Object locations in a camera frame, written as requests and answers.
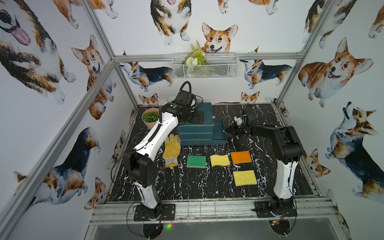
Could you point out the aluminium front rail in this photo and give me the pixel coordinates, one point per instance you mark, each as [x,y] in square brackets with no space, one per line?
[209,211]

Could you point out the artificial fern with flower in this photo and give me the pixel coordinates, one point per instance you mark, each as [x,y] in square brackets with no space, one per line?
[194,59]

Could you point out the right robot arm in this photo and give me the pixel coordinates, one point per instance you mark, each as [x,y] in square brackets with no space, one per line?
[287,149]

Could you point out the white wire wall basket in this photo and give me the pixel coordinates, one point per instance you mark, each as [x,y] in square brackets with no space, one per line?
[219,66]

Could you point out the green beige sponge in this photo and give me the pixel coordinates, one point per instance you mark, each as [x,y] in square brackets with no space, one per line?
[196,162]

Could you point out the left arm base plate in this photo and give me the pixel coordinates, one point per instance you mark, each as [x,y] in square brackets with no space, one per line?
[168,212]

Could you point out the plain yellow rectangular sponge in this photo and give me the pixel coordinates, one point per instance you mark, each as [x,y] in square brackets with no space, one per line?
[244,178]

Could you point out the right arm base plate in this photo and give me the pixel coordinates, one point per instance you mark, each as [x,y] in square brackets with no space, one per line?
[275,208]

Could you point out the pink pot with green plant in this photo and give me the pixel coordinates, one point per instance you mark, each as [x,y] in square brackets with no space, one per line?
[150,117]

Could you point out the yellow green sponge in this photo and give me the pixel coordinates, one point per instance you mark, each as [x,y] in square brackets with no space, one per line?
[217,160]

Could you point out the yellow work glove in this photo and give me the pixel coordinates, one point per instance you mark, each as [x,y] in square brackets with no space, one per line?
[172,151]

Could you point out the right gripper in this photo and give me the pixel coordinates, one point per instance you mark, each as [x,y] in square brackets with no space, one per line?
[233,130]

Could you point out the teal drawer cabinet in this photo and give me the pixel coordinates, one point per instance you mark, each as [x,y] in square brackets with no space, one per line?
[199,134]

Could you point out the orange sponge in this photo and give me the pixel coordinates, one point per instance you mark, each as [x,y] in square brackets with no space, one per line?
[241,157]

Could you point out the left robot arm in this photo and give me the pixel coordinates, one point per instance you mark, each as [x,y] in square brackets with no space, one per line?
[139,164]

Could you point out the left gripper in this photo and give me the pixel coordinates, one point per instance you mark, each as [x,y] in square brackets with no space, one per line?
[197,117]

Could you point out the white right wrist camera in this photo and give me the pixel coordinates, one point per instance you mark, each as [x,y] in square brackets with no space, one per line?
[239,121]

